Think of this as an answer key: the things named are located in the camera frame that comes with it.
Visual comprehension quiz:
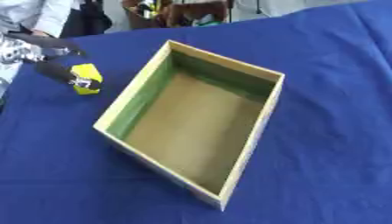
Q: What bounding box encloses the tan cardboard box green inside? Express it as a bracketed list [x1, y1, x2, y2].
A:
[92, 39, 287, 212]

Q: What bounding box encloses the person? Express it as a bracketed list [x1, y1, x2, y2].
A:
[0, 0, 116, 39]

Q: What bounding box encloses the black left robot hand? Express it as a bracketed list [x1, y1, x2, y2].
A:
[4, 31, 103, 90]

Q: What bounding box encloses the yellow block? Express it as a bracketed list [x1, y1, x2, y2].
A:
[68, 63, 106, 96]

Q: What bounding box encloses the brown chair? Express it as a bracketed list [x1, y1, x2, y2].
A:
[121, 0, 233, 31]

